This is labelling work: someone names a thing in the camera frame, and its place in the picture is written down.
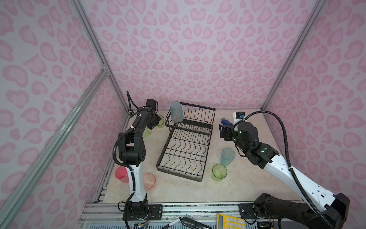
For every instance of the black wire dish rack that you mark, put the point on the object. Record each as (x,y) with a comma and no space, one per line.
(186,150)

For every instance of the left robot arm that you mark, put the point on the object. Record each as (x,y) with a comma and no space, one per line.
(129,151)

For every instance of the pink transparent cup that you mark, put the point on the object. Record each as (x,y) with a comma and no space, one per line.
(149,181)

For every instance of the yellow calculator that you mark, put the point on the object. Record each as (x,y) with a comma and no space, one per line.
(228,222)

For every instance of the teal textured plastic cup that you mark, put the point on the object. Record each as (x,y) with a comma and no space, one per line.
(177,115)

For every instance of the bright green transparent cup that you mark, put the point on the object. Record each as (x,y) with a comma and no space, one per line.
(219,172)

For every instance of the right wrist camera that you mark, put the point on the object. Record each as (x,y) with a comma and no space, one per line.
(238,116)

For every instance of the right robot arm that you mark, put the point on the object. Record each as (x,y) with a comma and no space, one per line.
(321,209)

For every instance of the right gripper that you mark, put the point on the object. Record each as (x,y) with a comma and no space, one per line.
(229,130)

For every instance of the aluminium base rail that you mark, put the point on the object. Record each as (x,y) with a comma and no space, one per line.
(110,216)

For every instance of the white mug green handle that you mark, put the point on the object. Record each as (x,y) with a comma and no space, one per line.
(147,132)

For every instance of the teal cup near right arm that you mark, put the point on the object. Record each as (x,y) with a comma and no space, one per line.
(227,156)

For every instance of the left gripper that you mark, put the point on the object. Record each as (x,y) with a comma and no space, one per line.
(150,126)

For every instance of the blue stapler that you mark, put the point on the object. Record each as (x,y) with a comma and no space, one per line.
(225,122)

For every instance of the solid pink plastic cup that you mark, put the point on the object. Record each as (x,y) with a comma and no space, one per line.
(121,174)

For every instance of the black marker pen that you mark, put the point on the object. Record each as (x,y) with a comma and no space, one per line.
(187,222)

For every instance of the light green transparent cup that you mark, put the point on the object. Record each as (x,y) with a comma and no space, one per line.
(161,122)

